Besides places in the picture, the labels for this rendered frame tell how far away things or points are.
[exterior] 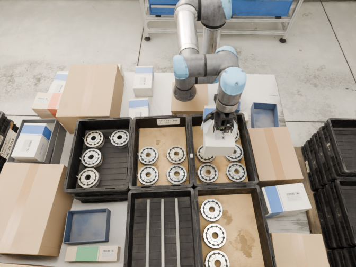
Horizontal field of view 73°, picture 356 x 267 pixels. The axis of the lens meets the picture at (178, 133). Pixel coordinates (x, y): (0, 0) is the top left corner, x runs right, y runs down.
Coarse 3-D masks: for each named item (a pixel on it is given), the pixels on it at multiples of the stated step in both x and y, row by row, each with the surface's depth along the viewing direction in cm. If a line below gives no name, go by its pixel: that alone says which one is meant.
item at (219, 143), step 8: (208, 112) 104; (208, 136) 98; (216, 136) 98; (224, 136) 98; (232, 136) 98; (208, 144) 97; (216, 144) 96; (224, 144) 96; (232, 144) 96; (208, 152) 101; (216, 152) 101; (224, 152) 100; (232, 152) 100
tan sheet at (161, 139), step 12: (144, 132) 135; (156, 132) 135; (168, 132) 135; (180, 132) 135; (144, 144) 132; (156, 144) 132; (168, 144) 131; (180, 144) 131; (156, 168) 125; (168, 168) 125
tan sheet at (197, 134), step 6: (198, 126) 137; (198, 132) 135; (198, 138) 133; (198, 144) 131; (240, 144) 131; (216, 156) 128; (222, 156) 128; (198, 162) 126; (216, 162) 126; (222, 162) 126; (228, 162) 126; (240, 162) 126; (198, 168) 124; (222, 168) 124; (222, 174) 123; (198, 180) 121; (216, 180) 121; (222, 180) 121; (246, 180) 121
